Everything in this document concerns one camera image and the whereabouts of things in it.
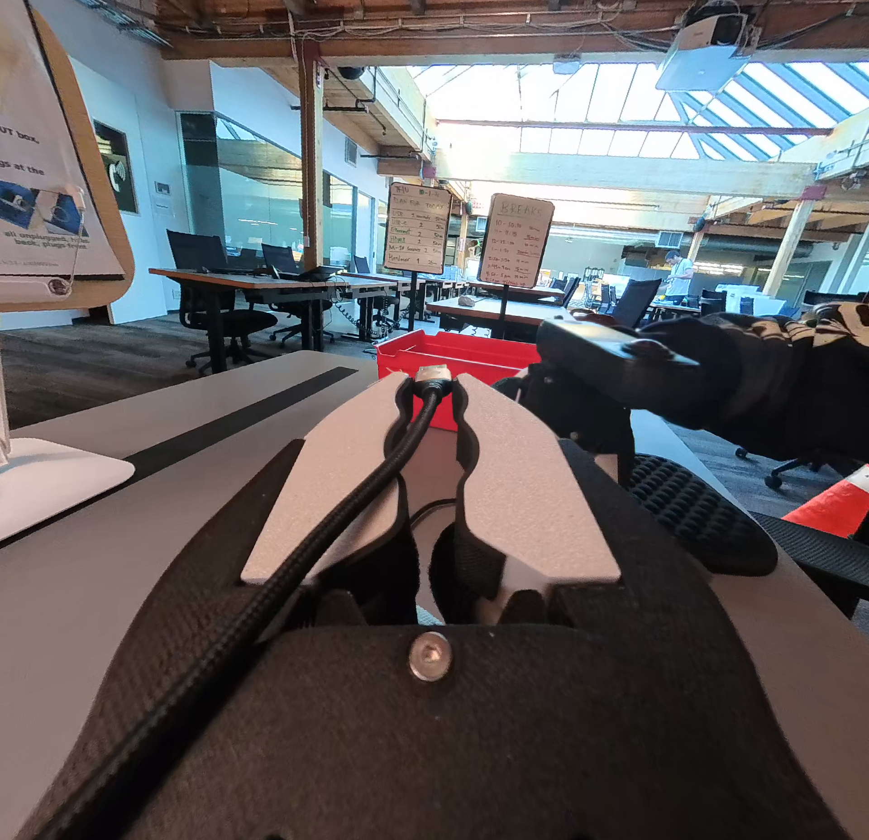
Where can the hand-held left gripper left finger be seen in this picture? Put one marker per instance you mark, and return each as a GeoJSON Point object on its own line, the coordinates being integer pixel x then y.
{"type": "Point", "coordinates": [326, 500]}

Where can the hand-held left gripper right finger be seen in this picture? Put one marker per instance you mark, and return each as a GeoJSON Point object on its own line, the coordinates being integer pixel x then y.
{"type": "Point", "coordinates": [536, 507]}

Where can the red plastic bin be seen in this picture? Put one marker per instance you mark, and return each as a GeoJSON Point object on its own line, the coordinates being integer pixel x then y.
{"type": "Point", "coordinates": [475, 358]}

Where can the person's left hand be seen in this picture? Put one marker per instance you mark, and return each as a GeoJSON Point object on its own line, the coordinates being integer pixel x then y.
{"type": "Point", "coordinates": [429, 614]}

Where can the black office chair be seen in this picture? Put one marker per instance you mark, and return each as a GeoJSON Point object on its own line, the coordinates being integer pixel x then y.
{"type": "Point", "coordinates": [638, 300]}
{"type": "Point", "coordinates": [197, 253]}
{"type": "Point", "coordinates": [282, 259]}

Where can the wooden office desk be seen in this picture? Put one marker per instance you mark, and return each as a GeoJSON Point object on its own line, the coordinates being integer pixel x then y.
{"type": "Point", "coordinates": [271, 283]}
{"type": "Point", "coordinates": [502, 310]}

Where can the handwritten whiteboard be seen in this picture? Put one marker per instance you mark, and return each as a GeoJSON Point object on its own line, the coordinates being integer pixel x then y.
{"type": "Point", "coordinates": [516, 242]}
{"type": "Point", "coordinates": [417, 229]}

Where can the black mesh wrist rest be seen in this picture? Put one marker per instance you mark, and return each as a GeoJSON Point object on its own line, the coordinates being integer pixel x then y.
{"type": "Point", "coordinates": [699, 521]}

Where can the white board stand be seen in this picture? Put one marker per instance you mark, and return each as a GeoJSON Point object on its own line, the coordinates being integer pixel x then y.
{"type": "Point", "coordinates": [61, 480]}

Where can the orange white cone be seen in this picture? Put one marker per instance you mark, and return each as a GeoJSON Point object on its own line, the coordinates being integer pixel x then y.
{"type": "Point", "coordinates": [832, 504]}

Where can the white ceiling projector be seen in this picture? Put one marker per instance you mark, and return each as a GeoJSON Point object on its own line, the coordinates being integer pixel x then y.
{"type": "Point", "coordinates": [706, 59]}

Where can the phone icon door window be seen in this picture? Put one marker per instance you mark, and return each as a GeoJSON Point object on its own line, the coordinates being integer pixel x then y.
{"type": "Point", "coordinates": [117, 168]}

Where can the instruction sheet on board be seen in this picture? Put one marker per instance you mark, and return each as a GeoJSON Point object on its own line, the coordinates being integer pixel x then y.
{"type": "Point", "coordinates": [102, 175]}

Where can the wooden support post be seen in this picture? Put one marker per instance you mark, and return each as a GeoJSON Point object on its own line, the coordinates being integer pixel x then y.
{"type": "Point", "coordinates": [311, 175]}

